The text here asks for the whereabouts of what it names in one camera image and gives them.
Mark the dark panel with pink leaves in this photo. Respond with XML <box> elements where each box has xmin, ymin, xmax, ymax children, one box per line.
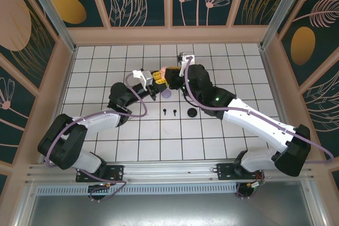
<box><xmin>301</xmin><ymin>73</ymin><xmax>339</xmax><ymax>161</ymax></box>

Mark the grey metal base sheet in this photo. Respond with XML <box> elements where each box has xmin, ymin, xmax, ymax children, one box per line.
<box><xmin>26</xmin><ymin>194</ymin><xmax>318</xmax><ymax>226</ymax></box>

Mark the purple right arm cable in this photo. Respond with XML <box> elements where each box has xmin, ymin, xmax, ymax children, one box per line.
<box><xmin>184</xmin><ymin>56</ymin><xmax>335</xmax><ymax>200</ymax></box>

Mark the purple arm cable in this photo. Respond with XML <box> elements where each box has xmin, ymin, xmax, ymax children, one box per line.
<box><xmin>184</xmin><ymin>56</ymin><xmax>335</xmax><ymax>200</ymax></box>
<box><xmin>43</xmin><ymin>73</ymin><xmax>148</xmax><ymax>202</ymax></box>

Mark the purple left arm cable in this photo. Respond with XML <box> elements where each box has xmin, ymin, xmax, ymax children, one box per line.
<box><xmin>43</xmin><ymin>73</ymin><xmax>148</xmax><ymax>202</ymax></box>

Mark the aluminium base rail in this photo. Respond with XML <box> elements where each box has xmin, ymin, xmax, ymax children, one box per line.
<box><xmin>25</xmin><ymin>160</ymin><xmax>317</xmax><ymax>186</ymax></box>

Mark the grey slotted cable duct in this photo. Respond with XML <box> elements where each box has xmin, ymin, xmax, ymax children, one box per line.
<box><xmin>35</xmin><ymin>183</ymin><xmax>239</xmax><ymax>197</ymax></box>

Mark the aluminium corner post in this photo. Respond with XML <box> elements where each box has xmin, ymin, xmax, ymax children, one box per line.
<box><xmin>260</xmin><ymin>0</ymin><xmax>317</xmax><ymax>51</ymax></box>
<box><xmin>21</xmin><ymin>0</ymin><xmax>78</xmax><ymax>53</ymax></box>

